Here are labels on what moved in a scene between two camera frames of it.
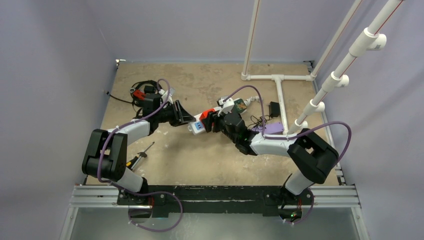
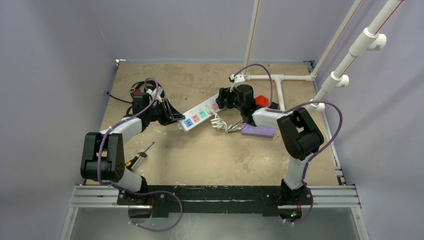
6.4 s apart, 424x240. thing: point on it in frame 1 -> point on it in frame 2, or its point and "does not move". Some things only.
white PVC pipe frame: (372, 40) does not move
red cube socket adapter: (204, 114) -> (261, 100)
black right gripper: (215, 122) -> (226, 98)
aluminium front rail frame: (327, 197) does not move
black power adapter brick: (274, 109) does not move
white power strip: (196, 126) -> (196, 115)
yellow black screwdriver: (131, 164) does not move
